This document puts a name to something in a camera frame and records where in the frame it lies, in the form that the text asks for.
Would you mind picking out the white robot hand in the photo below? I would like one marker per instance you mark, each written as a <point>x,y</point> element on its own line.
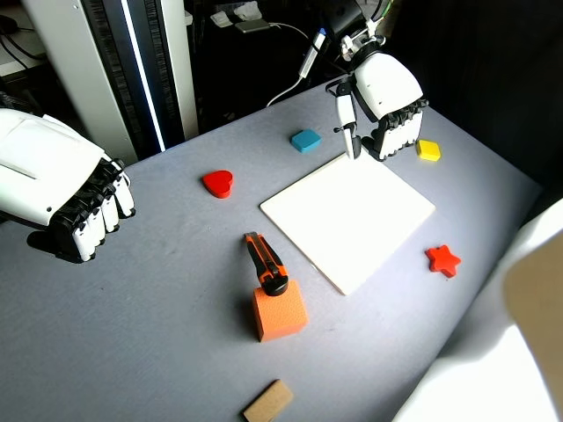
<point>39,176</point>
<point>382,83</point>

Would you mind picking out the orange black utility knife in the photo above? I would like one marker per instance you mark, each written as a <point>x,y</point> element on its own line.
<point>266,259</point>

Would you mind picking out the orange foam block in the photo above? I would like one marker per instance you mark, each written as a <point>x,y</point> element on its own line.
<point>281,314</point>

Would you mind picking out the white square board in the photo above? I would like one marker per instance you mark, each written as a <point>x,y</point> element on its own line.
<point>347,220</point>

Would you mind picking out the yellow rounded block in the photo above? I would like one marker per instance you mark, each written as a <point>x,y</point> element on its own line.
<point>429,149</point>

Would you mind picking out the blue rounded block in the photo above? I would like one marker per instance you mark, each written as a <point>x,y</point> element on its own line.
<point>305,140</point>

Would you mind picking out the white side desk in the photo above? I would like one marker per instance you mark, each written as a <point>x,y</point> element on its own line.
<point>17,63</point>

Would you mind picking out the white cabinet with black strips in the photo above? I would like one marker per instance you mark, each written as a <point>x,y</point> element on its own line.
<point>75,66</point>

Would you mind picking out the grey flat device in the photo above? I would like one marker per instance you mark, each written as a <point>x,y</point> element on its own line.
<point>251,25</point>

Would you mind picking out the red heart block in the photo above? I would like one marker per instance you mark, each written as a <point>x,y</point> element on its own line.
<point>217,182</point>

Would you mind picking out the red star block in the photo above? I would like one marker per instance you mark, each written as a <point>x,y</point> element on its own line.
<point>442,260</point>

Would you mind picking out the blurred white robot shell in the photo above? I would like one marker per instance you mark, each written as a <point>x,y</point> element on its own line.
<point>475,378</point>

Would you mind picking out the tan cork block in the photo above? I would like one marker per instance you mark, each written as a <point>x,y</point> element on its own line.
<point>268,402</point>

